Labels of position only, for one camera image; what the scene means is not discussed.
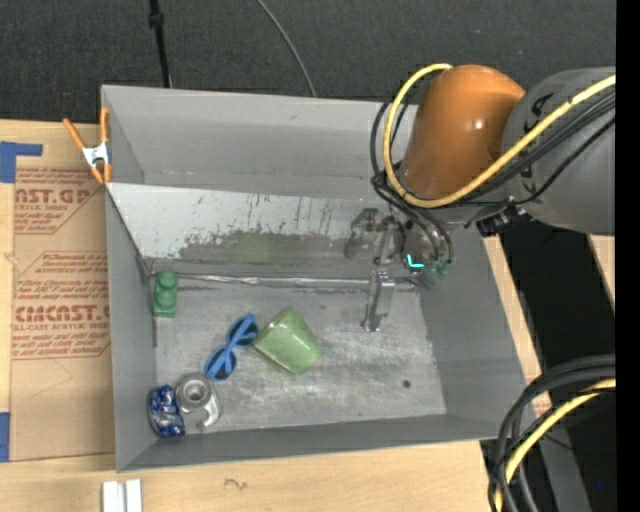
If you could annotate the blue patterned crumpled packet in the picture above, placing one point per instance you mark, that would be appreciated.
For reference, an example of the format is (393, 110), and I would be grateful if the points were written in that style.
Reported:
(164, 412)

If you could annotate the grey metal bin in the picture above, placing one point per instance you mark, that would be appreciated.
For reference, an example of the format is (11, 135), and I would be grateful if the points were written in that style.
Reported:
(350, 370)

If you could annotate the green toy building block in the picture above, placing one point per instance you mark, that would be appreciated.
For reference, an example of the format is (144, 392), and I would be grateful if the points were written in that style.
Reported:
(165, 295)

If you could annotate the blue sunglasses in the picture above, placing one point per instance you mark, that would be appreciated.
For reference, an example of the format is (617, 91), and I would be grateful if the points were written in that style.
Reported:
(226, 357)

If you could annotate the green cup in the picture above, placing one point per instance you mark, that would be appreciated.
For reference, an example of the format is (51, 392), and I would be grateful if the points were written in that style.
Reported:
(290, 342)

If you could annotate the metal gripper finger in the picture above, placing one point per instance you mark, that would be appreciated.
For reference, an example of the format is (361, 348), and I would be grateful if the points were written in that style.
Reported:
(382, 297)
(362, 230)

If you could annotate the brown cardboard board red print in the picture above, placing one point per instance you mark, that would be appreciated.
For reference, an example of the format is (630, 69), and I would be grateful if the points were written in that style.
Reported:
(55, 400)

